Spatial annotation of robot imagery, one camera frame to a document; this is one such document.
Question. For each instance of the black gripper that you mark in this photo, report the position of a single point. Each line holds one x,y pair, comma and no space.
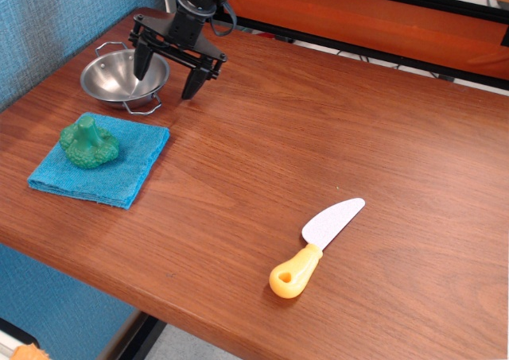
178,37

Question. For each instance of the steel bowl with wire handles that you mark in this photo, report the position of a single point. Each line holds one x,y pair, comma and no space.
110,79

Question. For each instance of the green toy broccoli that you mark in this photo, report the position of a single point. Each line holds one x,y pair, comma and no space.
87,145

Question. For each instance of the blue folded cloth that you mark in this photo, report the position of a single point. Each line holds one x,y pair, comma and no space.
115,183

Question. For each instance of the orange object at corner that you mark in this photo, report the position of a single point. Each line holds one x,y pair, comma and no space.
17,344

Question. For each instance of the toy knife orange handle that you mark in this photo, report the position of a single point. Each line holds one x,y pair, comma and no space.
289,279

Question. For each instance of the black table leg frame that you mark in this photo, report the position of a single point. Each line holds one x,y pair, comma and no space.
135,338

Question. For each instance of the orange panel black frame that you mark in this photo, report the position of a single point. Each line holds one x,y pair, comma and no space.
466,39

